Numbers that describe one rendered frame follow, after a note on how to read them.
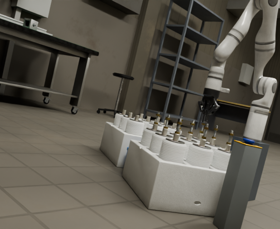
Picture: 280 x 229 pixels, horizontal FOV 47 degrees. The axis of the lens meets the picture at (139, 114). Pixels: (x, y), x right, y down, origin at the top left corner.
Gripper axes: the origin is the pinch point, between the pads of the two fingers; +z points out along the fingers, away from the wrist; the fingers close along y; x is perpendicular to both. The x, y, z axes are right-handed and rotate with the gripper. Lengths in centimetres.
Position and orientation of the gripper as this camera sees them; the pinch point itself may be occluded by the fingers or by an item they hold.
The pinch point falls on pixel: (204, 118)
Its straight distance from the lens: 155.4
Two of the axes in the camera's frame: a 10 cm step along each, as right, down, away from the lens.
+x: 8.2, 1.6, 5.4
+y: 5.2, 1.8, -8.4
